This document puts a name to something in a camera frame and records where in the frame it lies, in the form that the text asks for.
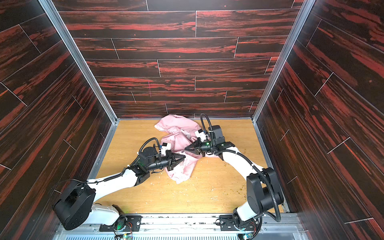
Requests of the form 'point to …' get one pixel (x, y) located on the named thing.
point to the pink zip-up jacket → (181, 133)
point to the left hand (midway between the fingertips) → (186, 158)
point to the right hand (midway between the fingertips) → (186, 147)
